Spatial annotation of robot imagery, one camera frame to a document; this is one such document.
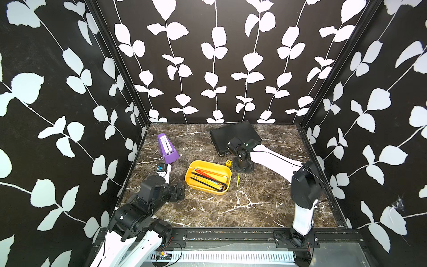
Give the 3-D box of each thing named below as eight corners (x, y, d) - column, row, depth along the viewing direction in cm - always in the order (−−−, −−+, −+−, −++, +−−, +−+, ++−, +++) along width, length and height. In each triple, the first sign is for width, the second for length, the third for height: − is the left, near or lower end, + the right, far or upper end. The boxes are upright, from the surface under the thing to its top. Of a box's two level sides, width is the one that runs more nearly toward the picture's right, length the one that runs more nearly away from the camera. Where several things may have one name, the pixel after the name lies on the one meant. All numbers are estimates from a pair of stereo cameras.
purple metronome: (167, 164, 101) (158, 146, 86) (161, 156, 105) (152, 137, 90) (177, 158, 104) (171, 139, 89) (171, 150, 108) (164, 130, 93)
